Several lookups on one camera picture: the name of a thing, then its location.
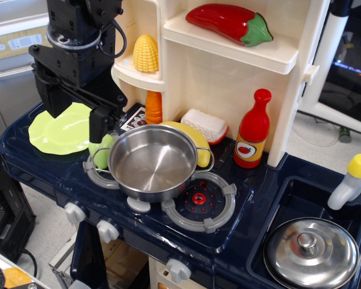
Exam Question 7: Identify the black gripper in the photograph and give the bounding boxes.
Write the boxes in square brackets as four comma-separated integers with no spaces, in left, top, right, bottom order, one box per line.
[29,25,128,143]

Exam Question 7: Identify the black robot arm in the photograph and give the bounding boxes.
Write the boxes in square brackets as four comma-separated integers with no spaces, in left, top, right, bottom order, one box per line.
[29,1,128,143]

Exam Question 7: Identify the stainless steel pot lid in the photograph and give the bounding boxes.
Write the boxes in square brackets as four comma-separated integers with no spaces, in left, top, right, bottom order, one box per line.
[263,217,360,288]

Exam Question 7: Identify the light green toy plate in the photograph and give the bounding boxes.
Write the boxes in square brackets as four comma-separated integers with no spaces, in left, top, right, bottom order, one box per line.
[28,102,91,155]

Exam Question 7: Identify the green toy pear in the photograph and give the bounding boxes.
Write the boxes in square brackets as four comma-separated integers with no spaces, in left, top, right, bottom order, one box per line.
[88,134,114,169]

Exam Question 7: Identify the black white toy sticker panel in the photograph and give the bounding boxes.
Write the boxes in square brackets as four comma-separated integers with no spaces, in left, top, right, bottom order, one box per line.
[121,107,147,131]

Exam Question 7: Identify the orange toy carrot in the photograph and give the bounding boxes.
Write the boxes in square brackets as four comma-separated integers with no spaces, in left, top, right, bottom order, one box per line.
[145,91,162,124]

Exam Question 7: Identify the yellow toy corn cob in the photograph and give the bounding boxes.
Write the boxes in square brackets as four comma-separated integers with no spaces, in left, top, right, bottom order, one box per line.
[133,34,159,72]

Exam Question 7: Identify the stainless steel cabinet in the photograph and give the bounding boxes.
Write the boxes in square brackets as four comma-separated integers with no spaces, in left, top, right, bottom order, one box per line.
[0,1,49,134]

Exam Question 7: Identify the grey left stove knob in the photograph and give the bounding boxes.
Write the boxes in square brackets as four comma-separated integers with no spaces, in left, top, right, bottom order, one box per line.
[64,202,86,225]

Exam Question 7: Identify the grey stove knob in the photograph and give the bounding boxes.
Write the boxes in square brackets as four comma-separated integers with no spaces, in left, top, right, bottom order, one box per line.
[166,259,191,284]
[96,220,120,243]
[64,202,86,225]

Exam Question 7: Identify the cream toy kitchen shelf unit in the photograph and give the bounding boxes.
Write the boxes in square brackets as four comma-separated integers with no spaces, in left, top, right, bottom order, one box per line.
[112,1,330,167]

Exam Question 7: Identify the grey middle stove knob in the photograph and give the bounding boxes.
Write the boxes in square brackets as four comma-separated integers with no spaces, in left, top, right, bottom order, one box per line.
[96,220,120,243]

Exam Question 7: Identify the black computer case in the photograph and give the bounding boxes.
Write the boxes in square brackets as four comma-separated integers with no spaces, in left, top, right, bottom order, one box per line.
[0,123,37,263]

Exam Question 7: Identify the yellow toy banana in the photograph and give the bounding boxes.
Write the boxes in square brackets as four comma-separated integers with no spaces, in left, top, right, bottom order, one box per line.
[161,121,211,168]

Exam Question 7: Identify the white red toy sushi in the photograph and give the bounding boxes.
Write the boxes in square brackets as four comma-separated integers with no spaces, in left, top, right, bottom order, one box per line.
[180,108,229,145]

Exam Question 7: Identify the red toy ketchup bottle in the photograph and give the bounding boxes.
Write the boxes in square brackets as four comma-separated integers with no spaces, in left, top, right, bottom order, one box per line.
[234,89,272,169]

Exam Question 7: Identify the navy toy kitchen counter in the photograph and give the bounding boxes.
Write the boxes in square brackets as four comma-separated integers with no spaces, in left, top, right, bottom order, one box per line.
[0,104,361,288]

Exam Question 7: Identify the red toy chili pepper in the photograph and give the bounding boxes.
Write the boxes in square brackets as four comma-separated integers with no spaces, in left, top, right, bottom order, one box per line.
[185,4,274,47]

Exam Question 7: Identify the grey right stove knob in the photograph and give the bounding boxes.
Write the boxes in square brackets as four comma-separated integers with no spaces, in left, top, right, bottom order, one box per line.
[166,259,191,284]

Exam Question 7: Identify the grey yellow toy faucet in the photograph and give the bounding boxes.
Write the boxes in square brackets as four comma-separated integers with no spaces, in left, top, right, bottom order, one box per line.
[327,154,361,210]

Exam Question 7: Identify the grey left burner ring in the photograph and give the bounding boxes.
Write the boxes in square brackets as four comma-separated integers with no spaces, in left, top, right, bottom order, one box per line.
[82,156,152,214]

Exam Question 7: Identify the grey burner ring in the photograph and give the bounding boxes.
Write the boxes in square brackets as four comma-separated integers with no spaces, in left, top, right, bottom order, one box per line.
[161,171,238,234]
[82,156,152,214]

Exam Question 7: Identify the grey right burner ring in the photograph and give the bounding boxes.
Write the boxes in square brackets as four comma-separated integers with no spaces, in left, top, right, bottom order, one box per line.
[161,171,238,234]

